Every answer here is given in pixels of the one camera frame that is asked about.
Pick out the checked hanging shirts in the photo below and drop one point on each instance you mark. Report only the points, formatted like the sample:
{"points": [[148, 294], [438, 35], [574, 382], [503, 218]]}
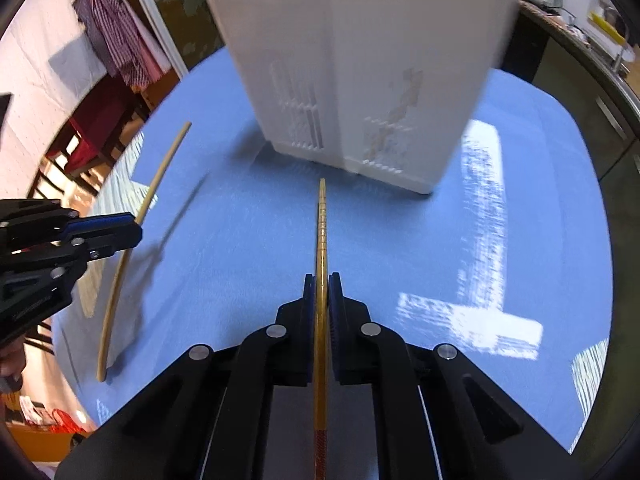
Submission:
{"points": [[115, 35]]}

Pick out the grey kitchen cabinet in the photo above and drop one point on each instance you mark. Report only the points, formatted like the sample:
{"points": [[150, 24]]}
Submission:
{"points": [[590, 110]]}

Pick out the person's left hand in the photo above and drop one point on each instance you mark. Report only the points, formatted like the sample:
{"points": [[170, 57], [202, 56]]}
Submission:
{"points": [[10, 365]]}

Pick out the cardboard box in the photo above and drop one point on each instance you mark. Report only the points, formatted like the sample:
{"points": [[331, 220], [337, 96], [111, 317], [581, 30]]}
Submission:
{"points": [[40, 442]]}

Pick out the red cushioned chair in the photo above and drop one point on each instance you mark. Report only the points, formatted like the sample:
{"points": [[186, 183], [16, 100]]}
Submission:
{"points": [[100, 125]]}

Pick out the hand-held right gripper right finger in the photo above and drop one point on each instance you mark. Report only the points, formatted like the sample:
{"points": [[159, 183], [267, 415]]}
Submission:
{"points": [[336, 320]]}

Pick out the white dotted cloth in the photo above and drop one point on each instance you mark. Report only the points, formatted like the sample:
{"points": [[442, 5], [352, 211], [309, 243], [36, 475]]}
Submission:
{"points": [[40, 60]]}

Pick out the kitchen faucet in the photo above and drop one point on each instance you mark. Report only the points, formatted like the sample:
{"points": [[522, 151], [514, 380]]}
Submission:
{"points": [[622, 60]]}

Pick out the ridged golden chopstick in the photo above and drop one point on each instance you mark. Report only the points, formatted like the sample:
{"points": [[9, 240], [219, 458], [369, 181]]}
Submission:
{"points": [[321, 230]]}

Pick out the white plastic utensil holder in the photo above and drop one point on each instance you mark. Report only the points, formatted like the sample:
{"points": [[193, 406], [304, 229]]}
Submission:
{"points": [[360, 60]]}

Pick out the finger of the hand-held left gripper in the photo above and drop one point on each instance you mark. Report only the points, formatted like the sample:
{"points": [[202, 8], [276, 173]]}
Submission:
{"points": [[100, 222], [117, 241]]}

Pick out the blue printed tablecloth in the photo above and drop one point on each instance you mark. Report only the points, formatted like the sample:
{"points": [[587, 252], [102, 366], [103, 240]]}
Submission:
{"points": [[225, 220]]}

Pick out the yellow kitchen item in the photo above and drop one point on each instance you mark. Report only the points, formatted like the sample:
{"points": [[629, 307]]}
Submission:
{"points": [[607, 25]]}

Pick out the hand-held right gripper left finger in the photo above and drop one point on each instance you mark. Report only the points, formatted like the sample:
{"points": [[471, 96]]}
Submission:
{"points": [[308, 320]]}

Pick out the pale bamboo chopstick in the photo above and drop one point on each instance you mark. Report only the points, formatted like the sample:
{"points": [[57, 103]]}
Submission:
{"points": [[112, 310]]}

